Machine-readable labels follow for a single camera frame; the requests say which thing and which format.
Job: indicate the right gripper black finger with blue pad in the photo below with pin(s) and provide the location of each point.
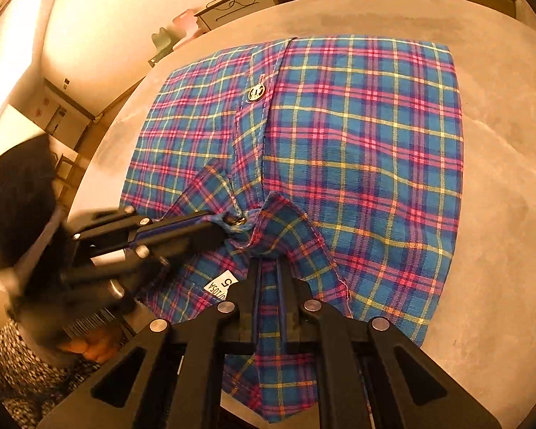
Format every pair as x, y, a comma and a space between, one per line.
169, 375
369, 374

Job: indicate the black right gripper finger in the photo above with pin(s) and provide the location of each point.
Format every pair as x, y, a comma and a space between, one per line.
181, 236

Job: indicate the blue pink plaid shirt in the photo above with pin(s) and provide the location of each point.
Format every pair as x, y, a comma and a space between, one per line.
345, 154

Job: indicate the grey knitted sleeve forearm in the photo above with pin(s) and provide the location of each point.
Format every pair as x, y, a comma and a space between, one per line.
30, 387

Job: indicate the person's left hand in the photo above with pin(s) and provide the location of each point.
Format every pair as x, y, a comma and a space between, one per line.
97, 346

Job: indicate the green plastic chair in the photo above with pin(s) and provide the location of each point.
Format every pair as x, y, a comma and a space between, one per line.
163, 43

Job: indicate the pink plastic chair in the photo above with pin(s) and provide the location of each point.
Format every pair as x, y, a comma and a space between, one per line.
187, 21

